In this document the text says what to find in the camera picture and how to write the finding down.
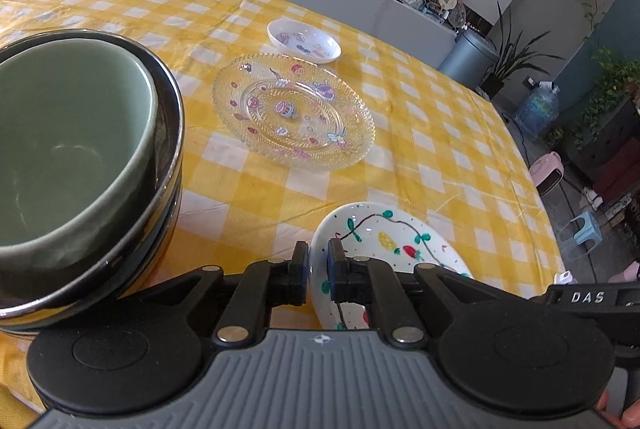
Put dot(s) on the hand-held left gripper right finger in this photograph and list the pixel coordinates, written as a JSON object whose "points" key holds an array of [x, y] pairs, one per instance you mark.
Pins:
{"points": [[332, 269]]}

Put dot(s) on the blue water jug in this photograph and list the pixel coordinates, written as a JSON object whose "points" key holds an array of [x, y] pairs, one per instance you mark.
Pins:
{"points": [[537, 111]]}

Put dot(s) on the small green pot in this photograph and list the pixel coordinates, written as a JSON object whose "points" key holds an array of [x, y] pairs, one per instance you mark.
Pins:
{"points": [[555, 138]]}

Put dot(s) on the white fruit-pattern plate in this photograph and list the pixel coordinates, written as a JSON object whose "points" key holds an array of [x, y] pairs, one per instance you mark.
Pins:
{"points": [[380, 239]]}

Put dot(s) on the pink space heater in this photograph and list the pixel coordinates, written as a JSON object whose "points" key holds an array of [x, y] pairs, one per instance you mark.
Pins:
{"points": [[547, 171]]}

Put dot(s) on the long-leaf potted plant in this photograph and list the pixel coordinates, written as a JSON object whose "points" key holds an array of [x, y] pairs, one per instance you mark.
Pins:
{"points": [[510, 59]]}

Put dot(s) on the silver blue trash can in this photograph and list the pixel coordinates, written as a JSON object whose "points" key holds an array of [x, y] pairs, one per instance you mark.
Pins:
{"points": [[467, 56]]}

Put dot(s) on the blue plastic stool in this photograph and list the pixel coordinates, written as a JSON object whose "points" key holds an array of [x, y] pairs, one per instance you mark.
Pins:
{"points": [[582, 231]]}

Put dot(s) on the blue steel bowl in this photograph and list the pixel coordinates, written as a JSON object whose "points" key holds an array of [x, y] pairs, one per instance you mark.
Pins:
{"points": [[170, 119]]}

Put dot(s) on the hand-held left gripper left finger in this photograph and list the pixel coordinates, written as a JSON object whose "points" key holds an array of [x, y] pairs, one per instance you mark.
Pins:
{"points": [[300, 274]]}

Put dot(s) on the wall socket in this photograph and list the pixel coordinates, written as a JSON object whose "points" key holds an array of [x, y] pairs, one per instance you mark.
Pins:
{"points": [[528, 83]]}

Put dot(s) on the green ceramic bowl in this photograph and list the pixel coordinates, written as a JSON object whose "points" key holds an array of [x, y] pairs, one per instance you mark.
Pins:
{"points": [[65, 134]]}

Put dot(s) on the person's right hand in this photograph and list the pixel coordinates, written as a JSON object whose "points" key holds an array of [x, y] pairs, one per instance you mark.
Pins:
{"points": [[602, 404]]}

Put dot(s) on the leafy pothos plant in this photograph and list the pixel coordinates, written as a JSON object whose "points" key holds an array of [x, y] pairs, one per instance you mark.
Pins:
{"points": [[612, 84]]}

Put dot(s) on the dark cabinet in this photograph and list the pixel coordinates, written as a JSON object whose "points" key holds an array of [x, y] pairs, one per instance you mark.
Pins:
{"points": [[607, 136]]}

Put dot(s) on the small white printed plate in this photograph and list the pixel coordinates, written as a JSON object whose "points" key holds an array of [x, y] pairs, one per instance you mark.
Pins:
{"points": [[300, 39]]}

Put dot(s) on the yellow checked tablecloth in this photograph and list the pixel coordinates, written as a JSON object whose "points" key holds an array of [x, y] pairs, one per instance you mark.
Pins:
{"points": [[425, 159]]}

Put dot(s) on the clear glass printed plate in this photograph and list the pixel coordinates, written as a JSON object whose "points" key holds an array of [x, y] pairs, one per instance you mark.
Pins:
{"points": [[295, 119]]}

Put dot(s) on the round decorative disc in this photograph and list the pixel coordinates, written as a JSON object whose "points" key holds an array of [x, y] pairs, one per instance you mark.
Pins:
{"points": [[457, 15]]}

